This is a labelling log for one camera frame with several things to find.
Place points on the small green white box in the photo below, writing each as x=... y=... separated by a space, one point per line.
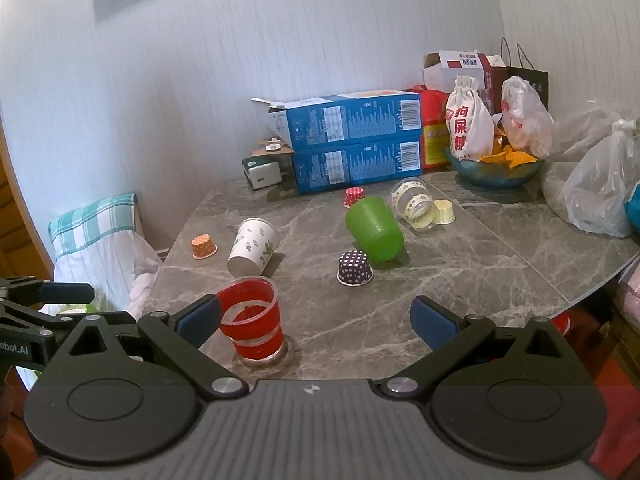
x=261 y=171

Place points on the green plastic cup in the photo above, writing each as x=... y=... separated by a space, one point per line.
x=374 y=229

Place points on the lower blue cardboard box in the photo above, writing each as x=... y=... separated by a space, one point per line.
x=324 y=169

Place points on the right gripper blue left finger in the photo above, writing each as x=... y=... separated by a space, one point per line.
x=197 y=322

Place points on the dark paper shopping bag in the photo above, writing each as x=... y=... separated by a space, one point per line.
x=526 y=70

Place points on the white drawstring bag red print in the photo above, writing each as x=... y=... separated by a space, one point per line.
x=470 y=125

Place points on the white red open carton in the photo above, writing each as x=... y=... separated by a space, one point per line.
x=441 y=68

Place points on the blue cardboard box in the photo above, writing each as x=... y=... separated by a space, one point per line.
x=344 y=118
x=324 y=169

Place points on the plaid teal white pillow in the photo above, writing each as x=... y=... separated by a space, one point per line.
x=103 y=245

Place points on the clear cup with patterned band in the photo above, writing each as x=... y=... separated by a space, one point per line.
x=411 y=202

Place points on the red yellow box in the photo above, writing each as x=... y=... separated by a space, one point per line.
x=435 y=134

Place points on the orange polka dot cupcake liner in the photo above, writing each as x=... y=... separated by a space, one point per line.
x=203 y=246

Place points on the plastic bag with red print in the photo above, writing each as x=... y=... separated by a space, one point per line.
x=527 y=123

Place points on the navy polka dot cupcake liner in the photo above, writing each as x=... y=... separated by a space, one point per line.
x=354 y=269

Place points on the blue printed bag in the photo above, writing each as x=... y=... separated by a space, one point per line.
x=632 y=211

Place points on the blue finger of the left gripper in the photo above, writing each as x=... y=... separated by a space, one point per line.
x=30 y=290

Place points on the white floral paper cup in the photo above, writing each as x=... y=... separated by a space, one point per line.
x=255 y=243

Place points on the red banded clear plastic cup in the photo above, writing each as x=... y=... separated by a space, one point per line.
x=250 y=317

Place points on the teal glass bowl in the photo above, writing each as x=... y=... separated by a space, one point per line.
x=496 y=177

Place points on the upper blue cardboard box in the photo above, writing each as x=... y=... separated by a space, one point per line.
x=344 y=118

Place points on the clear plastic bag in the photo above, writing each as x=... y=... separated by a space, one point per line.
x=593 y=169

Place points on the orange snack pieces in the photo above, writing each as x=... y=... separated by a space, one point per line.
x=503 y=154

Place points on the red polka dot cupcake liner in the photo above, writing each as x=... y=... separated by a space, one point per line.
x=353 y=195

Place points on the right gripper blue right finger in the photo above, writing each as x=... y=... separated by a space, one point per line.
x=430 y=322

